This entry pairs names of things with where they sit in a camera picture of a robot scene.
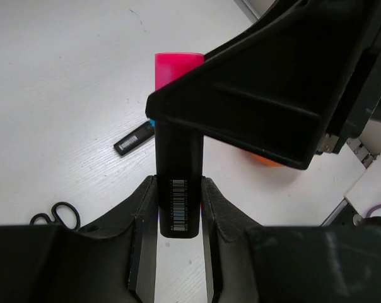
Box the blue black highlighter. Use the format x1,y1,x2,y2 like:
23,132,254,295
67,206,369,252
114,120,155,157

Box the pink black highlighter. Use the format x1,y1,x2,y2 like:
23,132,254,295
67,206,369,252
155,52,204,239

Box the black handled scissors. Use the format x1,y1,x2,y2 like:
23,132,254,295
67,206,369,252
29,201,81,231

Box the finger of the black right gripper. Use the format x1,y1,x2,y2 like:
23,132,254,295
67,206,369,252
146,1,370,169

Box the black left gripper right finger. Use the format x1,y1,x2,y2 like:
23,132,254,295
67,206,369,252
201,178,381,302

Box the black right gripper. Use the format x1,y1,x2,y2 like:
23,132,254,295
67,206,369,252
315,1,381,155

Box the orange round organizer container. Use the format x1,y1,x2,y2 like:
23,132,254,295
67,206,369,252
249,152,283,167

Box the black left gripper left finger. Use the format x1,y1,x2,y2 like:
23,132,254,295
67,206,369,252
0,176,158,302

